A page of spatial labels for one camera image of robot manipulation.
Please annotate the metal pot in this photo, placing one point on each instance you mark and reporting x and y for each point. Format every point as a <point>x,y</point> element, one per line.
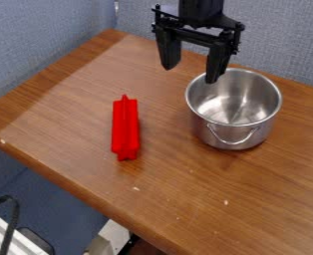
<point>232,111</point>

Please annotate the white box under table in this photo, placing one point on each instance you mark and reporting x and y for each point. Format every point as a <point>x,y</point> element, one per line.
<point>110,240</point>

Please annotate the red star-shaped block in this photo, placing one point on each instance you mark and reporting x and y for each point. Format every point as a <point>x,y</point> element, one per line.
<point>125,128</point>

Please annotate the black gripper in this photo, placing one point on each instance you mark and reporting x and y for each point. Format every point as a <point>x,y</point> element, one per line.
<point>196,21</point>

